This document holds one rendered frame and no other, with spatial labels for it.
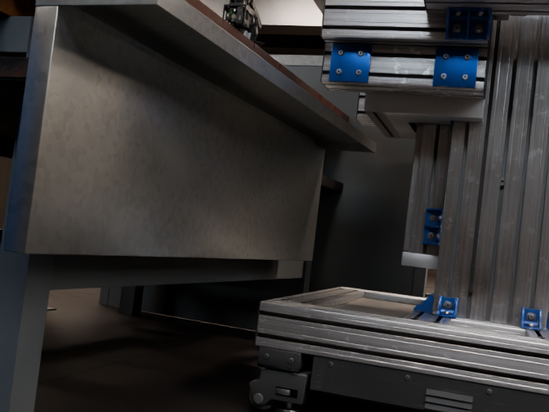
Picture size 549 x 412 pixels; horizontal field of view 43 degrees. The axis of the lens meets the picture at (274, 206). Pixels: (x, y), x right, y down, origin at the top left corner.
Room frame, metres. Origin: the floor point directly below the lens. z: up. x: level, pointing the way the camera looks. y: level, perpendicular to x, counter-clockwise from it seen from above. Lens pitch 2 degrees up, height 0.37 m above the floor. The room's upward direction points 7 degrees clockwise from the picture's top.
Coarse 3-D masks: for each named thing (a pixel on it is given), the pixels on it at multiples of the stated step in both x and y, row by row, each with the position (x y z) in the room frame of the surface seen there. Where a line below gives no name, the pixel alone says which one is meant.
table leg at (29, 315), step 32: (32, 32) 1.13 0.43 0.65; (0, 256) 1.13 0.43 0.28; (32, 256) 1.12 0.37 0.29; (0, 288) 1.13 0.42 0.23; (32, 288) 1.13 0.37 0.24; (0, 320) 1.12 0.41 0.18; (32, 320) 1.13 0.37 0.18; (0, 352) 1.12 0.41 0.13; (32, 352) 1.14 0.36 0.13; (0, 384) 1.12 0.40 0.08; (32, 384) 1.15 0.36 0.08
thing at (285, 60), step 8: (272, 56) 2.65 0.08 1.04; (280, 56) 2.64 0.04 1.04; (288, 56) 2.62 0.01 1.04; (296, 56) 2.61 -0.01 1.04; (304, 56) 2.60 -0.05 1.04; (312, 56) 2.59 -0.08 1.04; (320, 56) 2.58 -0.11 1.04; (288, 64) 2.62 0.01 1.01; (296, 64) 2.61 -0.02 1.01; (304, 64) 2.60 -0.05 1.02; (312, 64) 2.59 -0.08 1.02; (320, 64) 2.58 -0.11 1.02
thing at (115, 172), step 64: (64, 64) 0.99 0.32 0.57; (128, 64) 1.14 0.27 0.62; (64, 128) 1.01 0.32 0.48; (128, 128) 1.16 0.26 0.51; (192, 128) 1.37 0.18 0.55; (256, 128) 1.66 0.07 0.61; (64, 192) 1.03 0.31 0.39; (128, 192) 1.19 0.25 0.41; (192, 192) 1.40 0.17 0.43; (256, 192) 1.70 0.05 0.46; (128, 256) 1.21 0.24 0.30; (192, 256) 1.43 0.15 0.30; (256, 256) 1.75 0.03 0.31
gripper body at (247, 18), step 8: (232, 0) 1.95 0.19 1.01; (240, 0) 1.96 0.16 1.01; (248, 0) 1.97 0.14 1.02; (224, 8) 1.95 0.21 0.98; (232, 8) 1.95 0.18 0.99; (240, 8) 1.93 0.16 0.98; (248, 8) 1.94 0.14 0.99; (232, 16) 1.95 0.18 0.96; (240, 16) 1.93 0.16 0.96; (248, 16) 1.96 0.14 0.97; (256, 16) 1.98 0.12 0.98; (232, 24) 1.95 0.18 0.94; (240, 24) 1.94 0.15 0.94; (248, 24) 1.95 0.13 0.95
